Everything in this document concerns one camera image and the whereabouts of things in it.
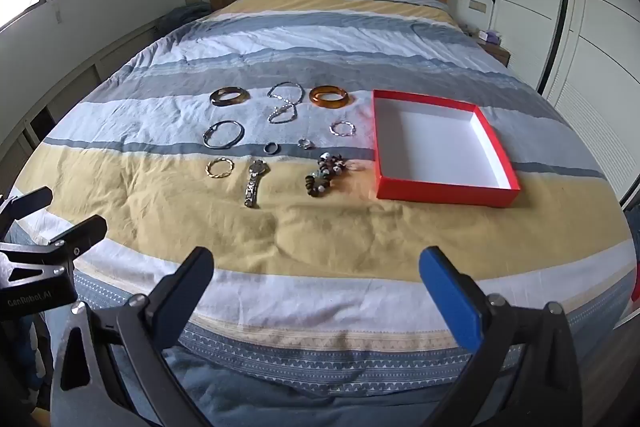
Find amber bangle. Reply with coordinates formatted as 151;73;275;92
308;85;351;109

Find low white cabinet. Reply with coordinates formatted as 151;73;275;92
0;14;166;202

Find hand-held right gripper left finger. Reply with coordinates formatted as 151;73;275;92
47;247;216;427

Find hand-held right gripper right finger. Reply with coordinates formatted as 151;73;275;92
419;246;573;427

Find olive brown bangle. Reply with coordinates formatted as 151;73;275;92
210;86;250;108

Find white wardrobe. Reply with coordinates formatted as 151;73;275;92
492;0;640;208

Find short silver chain bracelet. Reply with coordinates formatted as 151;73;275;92
267;103;299;124

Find thin silver bangle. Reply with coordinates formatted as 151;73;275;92
202;122;237;149
210;120;246;150

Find gold twisted bangle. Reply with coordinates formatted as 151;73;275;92
206;158;234;178

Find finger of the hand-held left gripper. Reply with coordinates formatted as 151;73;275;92
0;187;54;229
0;215;108;280

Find silver wristwatch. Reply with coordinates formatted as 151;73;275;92
244;159;270;208

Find grey folded cloth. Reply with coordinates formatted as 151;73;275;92
159;4;213;38

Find wooden nightstand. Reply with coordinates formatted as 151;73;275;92
475;38;511;68

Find small beads and rings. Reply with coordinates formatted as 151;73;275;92
304;152;368;196

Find red shallow box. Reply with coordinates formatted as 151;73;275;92
372;89;521;208

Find bed with striped cover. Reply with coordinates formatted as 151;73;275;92
12;0;633;427

